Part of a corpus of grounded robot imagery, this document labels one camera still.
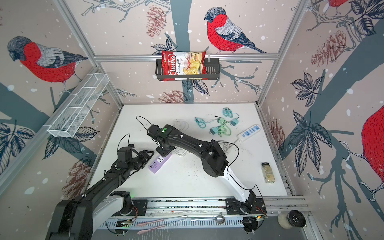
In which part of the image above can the purple power strip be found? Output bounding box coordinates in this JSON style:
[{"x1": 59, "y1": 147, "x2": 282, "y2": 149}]
[{"x1": 149, "y1": 153, "x2": 172, "y2": 174}]

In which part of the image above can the white wire mesh basket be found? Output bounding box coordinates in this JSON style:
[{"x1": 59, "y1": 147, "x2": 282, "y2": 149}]
[{"x1": 48, "y1": 73, "x2": 110, "y2": 138}]

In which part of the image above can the green charger cable bundle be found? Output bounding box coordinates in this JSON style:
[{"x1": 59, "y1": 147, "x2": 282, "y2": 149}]
[{"x1": 209, "y1": 116, "x2": 240, "y2": 138}]

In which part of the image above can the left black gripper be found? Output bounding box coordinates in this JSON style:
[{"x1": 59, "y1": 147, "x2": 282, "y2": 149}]
[{"x1": 127, "y1": 149, "x2": 155, "y2": 172}]

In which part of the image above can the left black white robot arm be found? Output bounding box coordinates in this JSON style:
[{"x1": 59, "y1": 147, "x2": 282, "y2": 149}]
[{"x1": 46, "y1": 145, "x2": 154, "y2": 240}]

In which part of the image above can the pink chopsticks pair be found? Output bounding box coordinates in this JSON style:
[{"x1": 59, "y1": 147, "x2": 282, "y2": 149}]
[{"x1": 136, "y1": 215, "x2": 188, "y2": 235}]

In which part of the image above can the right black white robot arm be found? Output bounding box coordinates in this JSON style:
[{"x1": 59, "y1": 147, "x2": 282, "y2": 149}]
[{"x1": 147, "y1": 125, "x2": 256, "y2": 215}]

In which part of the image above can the black white tape roll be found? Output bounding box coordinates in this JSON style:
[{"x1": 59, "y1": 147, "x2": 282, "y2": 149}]
[{"x1": 278, "y1": 210, "x2": 307, "y2": 230}]

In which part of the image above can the glass spice jar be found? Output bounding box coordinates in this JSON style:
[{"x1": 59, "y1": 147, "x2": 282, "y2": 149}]
[{"x1": 262, "y1": 162, "x2": 276, "y2": 184}]

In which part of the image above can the black wall basket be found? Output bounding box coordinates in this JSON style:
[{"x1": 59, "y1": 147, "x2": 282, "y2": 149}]
[{"x1": 155, "y1": 58, "x2": 221, "y2": 81}]

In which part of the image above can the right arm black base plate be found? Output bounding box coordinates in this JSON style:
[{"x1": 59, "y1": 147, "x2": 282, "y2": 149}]
[{"x1": 225, "y1": 198, "x2": 267, "y2": 216}]

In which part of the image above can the red Chuba cassava chips bag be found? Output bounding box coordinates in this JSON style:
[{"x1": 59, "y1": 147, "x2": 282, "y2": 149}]
[{"x1": 162, "y1": 51, "x2": 207, "y2": 81}]

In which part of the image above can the metal spoon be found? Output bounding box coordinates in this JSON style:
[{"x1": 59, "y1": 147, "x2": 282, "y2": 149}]
[{"x1": 191, "y1": 215, "x2": 226, "y2": 225}]

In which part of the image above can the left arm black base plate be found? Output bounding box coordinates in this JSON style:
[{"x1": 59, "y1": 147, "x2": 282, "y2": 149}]
[{"x1": 132, "y1": 199, "x2": 148, "y2": 217}]

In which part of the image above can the grey white coiled cable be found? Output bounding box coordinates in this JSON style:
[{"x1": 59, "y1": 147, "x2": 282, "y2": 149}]
[{"x1": 217, "y1": 140, "x2": 241, "y2": 154}]

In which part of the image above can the white charger adapter with cable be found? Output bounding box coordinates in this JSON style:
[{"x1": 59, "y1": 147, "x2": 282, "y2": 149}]
[{"x1": 174, "y1": 120, "x2": 189, "y2": 132}]

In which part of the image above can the white blue power strip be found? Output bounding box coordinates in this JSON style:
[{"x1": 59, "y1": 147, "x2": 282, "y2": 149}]
[{"x1": 237, "y1": 124, "x2": 261, "y2": 142}]

